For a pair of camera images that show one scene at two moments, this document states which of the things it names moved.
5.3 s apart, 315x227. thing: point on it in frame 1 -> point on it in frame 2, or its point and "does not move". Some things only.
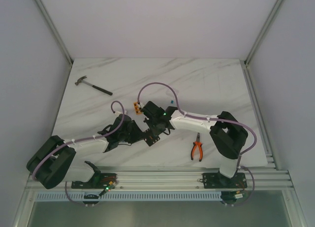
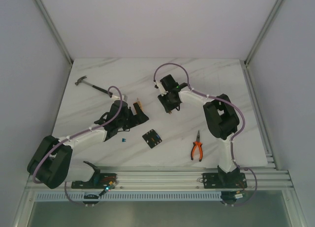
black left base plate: (99, 180) does not move
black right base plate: (218, 180) does not move
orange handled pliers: (195, 144) does not move
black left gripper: (134, 132) -> (135, 113)
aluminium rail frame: (257, 178) does not move
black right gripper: (148, 121) -> (168, 108)
